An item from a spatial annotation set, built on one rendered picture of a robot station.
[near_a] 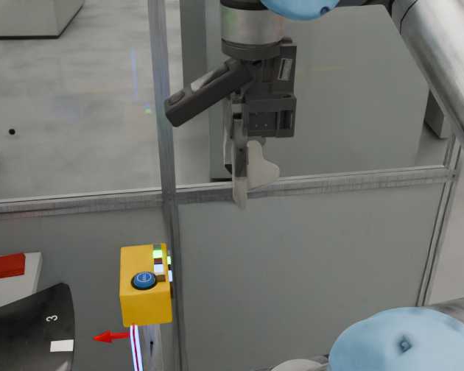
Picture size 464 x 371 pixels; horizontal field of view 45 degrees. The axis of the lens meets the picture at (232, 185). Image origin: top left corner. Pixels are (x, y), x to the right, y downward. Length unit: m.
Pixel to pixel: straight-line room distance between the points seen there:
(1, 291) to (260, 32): 1.10
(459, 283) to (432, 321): 2.66
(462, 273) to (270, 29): 2.53
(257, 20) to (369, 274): 1.39
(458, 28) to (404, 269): 1.50
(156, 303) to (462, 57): 0.82
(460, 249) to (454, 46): 2.75
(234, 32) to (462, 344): 0.43
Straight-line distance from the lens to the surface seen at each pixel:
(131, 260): 1.22
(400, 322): 0.34
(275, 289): 1.85
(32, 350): 0.91
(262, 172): 0.70
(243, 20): 0.63
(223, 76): 0.67
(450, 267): 3.08
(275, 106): 0.67
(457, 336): 0.33
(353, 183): 1.69
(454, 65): 0.50
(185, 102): 0.67
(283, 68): 0.68
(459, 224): 3.42
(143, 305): 1.16
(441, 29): 0.52
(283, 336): 2.01
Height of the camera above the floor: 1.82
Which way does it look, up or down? 31 degrees down
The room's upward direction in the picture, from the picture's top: straight up
